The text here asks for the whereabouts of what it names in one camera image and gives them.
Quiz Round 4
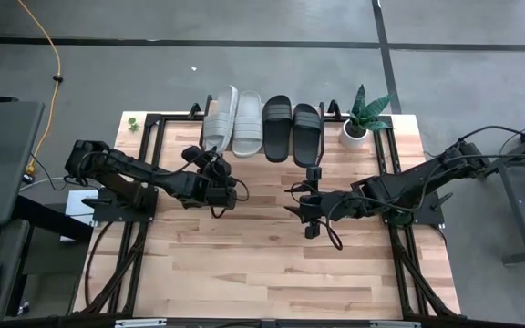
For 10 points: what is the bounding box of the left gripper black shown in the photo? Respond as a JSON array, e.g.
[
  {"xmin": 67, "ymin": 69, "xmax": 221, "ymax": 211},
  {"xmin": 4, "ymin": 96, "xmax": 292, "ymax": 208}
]
[{"xmin": 180, "ymin": 144, "xmax": 239, "ymax": 190}]

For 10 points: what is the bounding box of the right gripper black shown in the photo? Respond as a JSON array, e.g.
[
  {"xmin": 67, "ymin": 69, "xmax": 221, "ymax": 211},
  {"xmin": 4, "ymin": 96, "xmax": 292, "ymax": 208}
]
[{"xmin": 283, "ymin": 166, "xmax": 360, "ymax": 241}]

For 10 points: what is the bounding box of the grey rubber slide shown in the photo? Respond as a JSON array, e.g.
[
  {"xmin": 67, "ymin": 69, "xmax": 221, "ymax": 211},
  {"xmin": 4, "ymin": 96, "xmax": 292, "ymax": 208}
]
[
  {"xmin": 202, "ymin": 85, "xmax": 240, "ymax": 154},
  {"xmin": 232, "ymin": 89, "xmax": 264, "ymax": 159}
]

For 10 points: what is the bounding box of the black rubber slide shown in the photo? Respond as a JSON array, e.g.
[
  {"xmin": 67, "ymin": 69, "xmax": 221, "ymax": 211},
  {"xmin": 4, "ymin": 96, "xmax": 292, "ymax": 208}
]
[
  {"xmin": 292, "ymin": 103, "xmax": 323, "ymax": 169},
  {"xmin": 262, "ymin": 94, "xmax": 293, "ymax": 163}
]

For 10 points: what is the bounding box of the snake plant in white pot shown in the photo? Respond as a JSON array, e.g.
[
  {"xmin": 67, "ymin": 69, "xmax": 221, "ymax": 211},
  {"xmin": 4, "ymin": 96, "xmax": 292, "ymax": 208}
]
[{"xmin": 338, "ymin": 84, "xmax": 395, "ymax": 150}]

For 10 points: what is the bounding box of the white box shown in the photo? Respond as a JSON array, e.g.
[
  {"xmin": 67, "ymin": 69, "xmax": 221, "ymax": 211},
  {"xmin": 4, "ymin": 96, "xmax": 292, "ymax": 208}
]
[{"xmin": 59, "ymin": 189, "xmax": 100, "ymax": 242}]

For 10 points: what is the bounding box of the dark grey flat screen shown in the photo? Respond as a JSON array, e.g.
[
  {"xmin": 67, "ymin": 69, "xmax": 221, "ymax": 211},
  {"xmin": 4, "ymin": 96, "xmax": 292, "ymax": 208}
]
[{"xmin": 0, "ymin": 100, "xmax": 45, "ymax": 228}]

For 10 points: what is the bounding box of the dark metal side table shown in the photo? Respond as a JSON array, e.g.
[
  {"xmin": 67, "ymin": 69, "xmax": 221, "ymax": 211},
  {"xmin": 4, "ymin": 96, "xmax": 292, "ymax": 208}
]
[{"xmin": 471, "ymin": 113, "xmax": 525, "ymax": 268}]

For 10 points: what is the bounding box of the black aluminium table frame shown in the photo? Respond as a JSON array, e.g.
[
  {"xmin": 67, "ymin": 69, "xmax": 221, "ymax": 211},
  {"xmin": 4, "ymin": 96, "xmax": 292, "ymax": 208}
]
[{"xmin": 68, "ymin": 98, "xmax": 462, "ymax": 328}]

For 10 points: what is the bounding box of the silver bracket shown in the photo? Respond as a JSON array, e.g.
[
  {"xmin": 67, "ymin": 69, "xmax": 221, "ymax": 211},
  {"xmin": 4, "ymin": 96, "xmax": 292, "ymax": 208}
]
[
  {"xmin": 369, "ymin": 320, "xmax": 423, "ymax": 328},
  {"xmin": 114, "ymin": 318, "xmax": 168, "ymax": 328}
]

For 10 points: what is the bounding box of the yellow cable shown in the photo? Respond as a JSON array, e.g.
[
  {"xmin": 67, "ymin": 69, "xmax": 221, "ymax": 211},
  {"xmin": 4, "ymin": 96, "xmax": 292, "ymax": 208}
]
[{"xmin": 15, "ymin": 0, "xmax": 63, "ymax": 177}]

